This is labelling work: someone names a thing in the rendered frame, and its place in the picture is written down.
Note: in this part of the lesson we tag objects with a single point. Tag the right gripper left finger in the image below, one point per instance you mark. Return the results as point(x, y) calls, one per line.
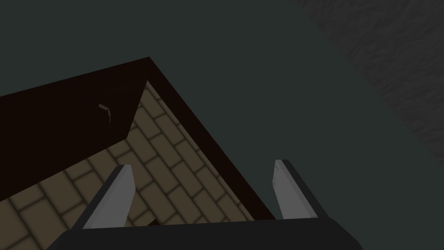
point(111, 201)

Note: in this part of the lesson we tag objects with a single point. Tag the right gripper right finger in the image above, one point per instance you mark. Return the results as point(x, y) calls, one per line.
point(293, 194)

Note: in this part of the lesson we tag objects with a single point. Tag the dark brown door leaf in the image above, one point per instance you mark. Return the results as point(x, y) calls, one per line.
point(59, 135)

